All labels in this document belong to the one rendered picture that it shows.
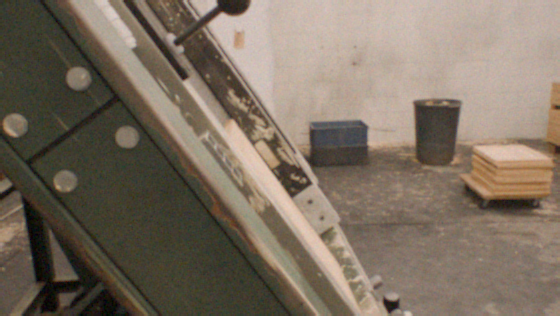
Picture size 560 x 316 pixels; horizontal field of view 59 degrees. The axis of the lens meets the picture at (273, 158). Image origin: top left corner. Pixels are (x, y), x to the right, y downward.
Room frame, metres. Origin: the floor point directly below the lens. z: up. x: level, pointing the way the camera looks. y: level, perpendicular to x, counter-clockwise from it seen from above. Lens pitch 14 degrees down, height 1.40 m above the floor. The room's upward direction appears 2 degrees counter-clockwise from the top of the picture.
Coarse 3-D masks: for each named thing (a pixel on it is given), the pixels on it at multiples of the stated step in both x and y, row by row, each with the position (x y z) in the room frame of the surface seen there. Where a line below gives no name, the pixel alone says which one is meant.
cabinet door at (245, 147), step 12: (228, 132) 0.87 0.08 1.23; (240, 132) 0.98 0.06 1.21; (240, 144) 0.85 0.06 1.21; (252, 156) 0.92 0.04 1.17; (264, 168) 0.95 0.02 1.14; (264, 180) 0.85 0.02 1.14; (276, 180) 0.99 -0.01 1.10; (276, 192) 0.89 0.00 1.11; (288, 204) 0.94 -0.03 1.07; (300, 216) 0.96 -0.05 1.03; (300, 228) 0.86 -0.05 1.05; (312, 228) 1.02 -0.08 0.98; (312, 240) 0.90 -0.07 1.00; (324, 252) 0.95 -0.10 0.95; (324, 264) 0.83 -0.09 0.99; (336, 264) 0.98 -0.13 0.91; (336, 276) 0.87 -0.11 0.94; (348, 288) 0.89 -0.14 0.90; (360, 312) 0.82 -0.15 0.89
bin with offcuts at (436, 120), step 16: (416, 112) 5.17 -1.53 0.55; (432, 112) 5.02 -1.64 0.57; (448, 112) 5.00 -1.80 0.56; (416, 128) 5.19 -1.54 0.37; (432, 128) 5.03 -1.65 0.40; (448, 128) 5.01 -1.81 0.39; (416, 144) 5.22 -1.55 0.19; (432, 144) 5.04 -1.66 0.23; (448, 144) 5.03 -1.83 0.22; (432, 160) 5.05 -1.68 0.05; (448, 160) 5.05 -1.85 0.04
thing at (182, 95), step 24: (120, 0) 0.57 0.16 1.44; (144, 48) 0.57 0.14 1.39; (168, 72) 0.57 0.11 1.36; (168, 96) 0.57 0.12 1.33; (192, 96) 0.57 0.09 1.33; (192, 120) 0.57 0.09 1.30; (216, 120) 0.61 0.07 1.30; (240, 168) 0.58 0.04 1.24; (240, 192) 0.58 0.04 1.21; (264, 192) 0.58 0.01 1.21; (264, 216) 0.58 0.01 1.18; (288, 216) 0.63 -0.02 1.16; (288, 240) 0.58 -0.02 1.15; (312, 264) 0.58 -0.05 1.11; (336, 288) 0.59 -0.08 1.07; (336, 312) 0.58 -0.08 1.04
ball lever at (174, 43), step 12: (216, 0) 0.54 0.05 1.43; (228, 0) 0.53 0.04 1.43; (240, 0) 0.53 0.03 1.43; (216, 12) 0.56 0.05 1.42; (228, 12) 0.54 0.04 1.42; (240, 12) 0.54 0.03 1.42; (204, 24) 0.57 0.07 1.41; (168, 36) 0.59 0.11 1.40; (180, 36) 0.58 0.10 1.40; (180, 48) 0.59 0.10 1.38
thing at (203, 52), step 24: (168, 0) 1.18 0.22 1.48; (168, 24) 1.18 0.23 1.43; (192, 24) 1.19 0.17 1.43; (192, 48) 1.18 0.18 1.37; (216, 48) 1.19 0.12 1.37; (216, 72) 1.19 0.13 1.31; (216, 96) 1.19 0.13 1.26; (240, 96) 1.19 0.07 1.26; (240, 120) 1.19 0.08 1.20; (264, 120) 1.20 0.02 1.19; (288, 168) 1.20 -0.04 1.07; (288, 192) 1.20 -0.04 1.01; (312, 192) 1.20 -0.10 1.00; (312, 216) 1.20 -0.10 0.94; (336, 216) 1.21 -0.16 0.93
